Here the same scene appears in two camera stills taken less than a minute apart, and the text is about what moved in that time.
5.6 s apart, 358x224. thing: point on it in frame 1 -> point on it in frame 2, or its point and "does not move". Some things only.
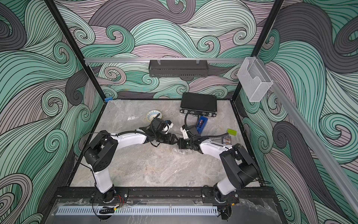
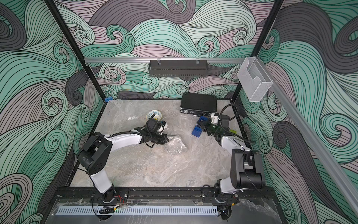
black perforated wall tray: (178, 68) does not move
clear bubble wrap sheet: (173, 164) does not move
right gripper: (181, 143) -> (205, 125)
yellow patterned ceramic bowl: (153, 113) does not move
